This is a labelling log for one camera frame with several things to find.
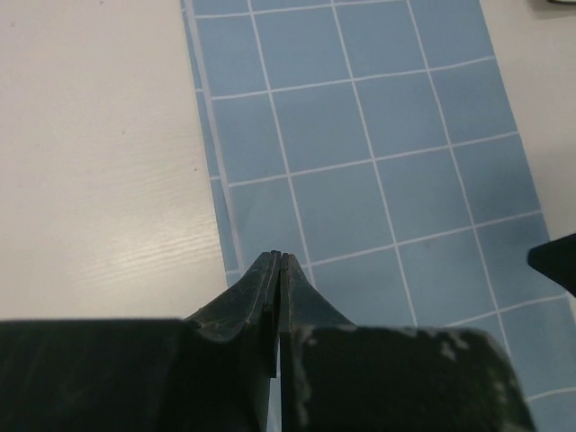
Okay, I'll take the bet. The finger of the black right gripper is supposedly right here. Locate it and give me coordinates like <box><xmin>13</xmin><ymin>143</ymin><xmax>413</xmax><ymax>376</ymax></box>
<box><xmin>527</xmin><ymin>233</ymin><xmax>576</xmax><ymax>296</ymax></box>

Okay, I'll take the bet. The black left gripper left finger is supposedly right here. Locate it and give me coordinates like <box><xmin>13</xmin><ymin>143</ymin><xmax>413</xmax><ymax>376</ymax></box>
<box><xmin>1</xmin><ymin>251</ymin><xmax>282</xmax><ymax>431</ymax></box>

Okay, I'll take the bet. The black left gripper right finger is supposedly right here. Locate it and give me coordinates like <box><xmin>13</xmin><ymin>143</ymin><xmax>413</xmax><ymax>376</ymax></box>
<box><xmin>279</xmin><ymin>255</ymin><xmax>536</xmax><ymax>431</ymax></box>

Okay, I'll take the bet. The blue grid placemat cloth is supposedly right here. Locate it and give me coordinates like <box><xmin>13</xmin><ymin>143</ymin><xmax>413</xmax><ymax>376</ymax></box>
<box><xmin>183</xmin><ymin>1</ymin><xmax>575</xmax><ymax>431</ymax></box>

